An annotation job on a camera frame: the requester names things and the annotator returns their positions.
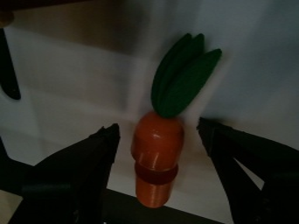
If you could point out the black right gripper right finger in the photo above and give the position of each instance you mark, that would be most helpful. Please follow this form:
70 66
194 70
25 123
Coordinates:
269 163

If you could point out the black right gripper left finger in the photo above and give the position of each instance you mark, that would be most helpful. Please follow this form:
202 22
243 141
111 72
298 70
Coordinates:
78 169

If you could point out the orange carrot top green leaves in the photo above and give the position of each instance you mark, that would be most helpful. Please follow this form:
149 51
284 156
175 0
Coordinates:
158 143

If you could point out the orange carrot bottom piece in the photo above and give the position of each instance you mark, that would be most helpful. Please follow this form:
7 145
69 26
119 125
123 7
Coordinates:
153 191

